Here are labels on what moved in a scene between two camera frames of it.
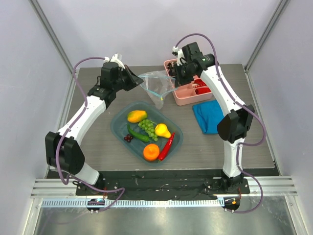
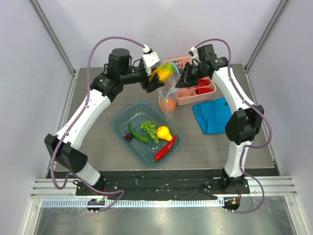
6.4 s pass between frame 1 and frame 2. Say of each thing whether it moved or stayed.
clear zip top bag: moved
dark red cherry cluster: stayed
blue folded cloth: stayed
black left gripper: moved
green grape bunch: stayed
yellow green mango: moved
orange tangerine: moved
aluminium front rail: stayed
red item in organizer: stayed
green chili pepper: stayed
